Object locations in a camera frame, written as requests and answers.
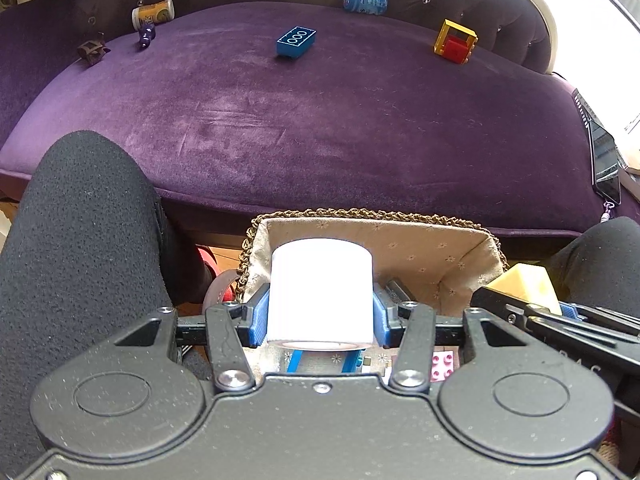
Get yellow toy cube block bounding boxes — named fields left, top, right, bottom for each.
left=486, top=263, right=562, bottom=315

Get purple velvet sofa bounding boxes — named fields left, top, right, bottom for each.
left=1, top=0, right=610, bottom=237

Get red toy cube block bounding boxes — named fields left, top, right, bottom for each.
left=442, top=36, right=470, bottom=64

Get black smartphone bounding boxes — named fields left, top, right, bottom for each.
left=572, top=89, right=622, bottom=208

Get blue mentos gum bottle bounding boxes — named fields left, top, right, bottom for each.
left=343, top=0, right=388, bottom=15

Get brown small clip object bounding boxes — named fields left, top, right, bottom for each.
left=77, top=40, right=111, bottom=66

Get yellow toy window frame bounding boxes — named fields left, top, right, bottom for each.
left=433, top=20, right=478, bottom=64

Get dark purple small figurine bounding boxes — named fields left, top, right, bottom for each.
left=138, top=22, right=156, bottom=50

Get yellow labelled small bottle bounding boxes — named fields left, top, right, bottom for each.
left=131, top=0, right=176, bottom=30

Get black toy block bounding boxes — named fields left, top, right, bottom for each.
left=384, top=278, right=416, bottom=302

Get white cylindrical container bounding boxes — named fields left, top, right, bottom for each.
left=266, top=238, right=374, bottom=351

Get person's right leg black trousers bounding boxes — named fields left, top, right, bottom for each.
left=541, top=217, right=640, bottom=318

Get fabric lined woven basket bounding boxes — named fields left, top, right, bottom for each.
left=239, top=209, right=506, bottom=378

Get red slipper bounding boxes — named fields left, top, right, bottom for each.
left=198, top=247, right=239, bottom=312

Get pink studded toy brick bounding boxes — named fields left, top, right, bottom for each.
left=431, top=350, right=457, bottom=382

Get blue rectangular toy brick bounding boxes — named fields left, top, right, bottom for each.
left=276, top=26, right=317, bottom=58

